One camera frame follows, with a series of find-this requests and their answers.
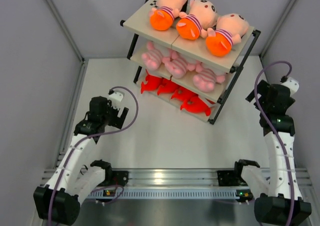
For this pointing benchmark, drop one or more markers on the pink striped frog plush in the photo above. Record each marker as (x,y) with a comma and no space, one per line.
(155,55)
(180,64)
(206,78)

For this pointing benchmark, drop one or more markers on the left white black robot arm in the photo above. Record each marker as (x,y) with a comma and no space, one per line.
(81,170)

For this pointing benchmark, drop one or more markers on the red whale plush rightmost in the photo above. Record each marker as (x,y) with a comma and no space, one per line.
(197,105)

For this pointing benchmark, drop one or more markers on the beige three-tier shelf black frame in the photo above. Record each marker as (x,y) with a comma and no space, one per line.
(188,54)

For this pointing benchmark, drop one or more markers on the red whale plush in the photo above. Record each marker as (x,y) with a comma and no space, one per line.
(167,87)
(183,94)
(197,105)
(150,83)

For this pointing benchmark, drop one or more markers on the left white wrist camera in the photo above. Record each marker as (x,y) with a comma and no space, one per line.
(116,96)

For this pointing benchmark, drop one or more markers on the aluminium rail base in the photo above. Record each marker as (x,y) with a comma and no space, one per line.
(196,177)

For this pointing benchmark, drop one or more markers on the boy doll black hair back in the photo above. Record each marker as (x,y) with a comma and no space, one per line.
(202,16)

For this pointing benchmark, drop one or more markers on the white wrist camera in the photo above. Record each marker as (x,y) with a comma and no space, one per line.
(291,83)
(116,96)

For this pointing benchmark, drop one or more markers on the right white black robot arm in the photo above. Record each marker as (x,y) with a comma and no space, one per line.
(277,199)

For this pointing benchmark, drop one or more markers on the boy doll face up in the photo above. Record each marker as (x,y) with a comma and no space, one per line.
(229,30)

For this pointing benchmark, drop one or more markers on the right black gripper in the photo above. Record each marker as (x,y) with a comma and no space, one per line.
(262,88)

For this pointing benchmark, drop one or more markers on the red whale plush leftmost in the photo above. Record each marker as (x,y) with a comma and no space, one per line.
(150,83)

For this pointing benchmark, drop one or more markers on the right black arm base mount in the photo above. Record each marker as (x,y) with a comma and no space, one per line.
(228,178)

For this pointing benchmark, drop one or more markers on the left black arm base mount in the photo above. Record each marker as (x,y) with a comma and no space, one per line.
(118,177)

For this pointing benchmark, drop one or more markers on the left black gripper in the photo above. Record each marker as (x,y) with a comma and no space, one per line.
(116,121)

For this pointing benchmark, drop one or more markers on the grey slotted cable duct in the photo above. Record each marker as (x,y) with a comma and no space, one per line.
(135,193)

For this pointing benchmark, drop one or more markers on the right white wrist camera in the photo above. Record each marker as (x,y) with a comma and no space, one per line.
(291,83)

